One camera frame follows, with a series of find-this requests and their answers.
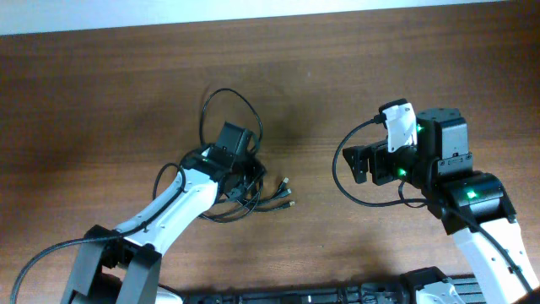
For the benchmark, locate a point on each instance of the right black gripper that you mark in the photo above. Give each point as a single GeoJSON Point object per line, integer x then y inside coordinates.
{"type": "Point", "coordinates": [377, 162]}

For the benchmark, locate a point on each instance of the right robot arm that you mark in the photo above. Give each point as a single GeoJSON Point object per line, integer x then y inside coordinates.
{"type": "Point", "coordinates": [430, 151]}

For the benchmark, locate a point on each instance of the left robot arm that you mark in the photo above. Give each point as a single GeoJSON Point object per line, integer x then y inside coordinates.
{"type": "Point", "coordinates": [123, 265]}

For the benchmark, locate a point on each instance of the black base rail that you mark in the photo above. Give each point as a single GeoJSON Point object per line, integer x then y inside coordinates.
{"type": "Point", "coordinates": [427, 285]}

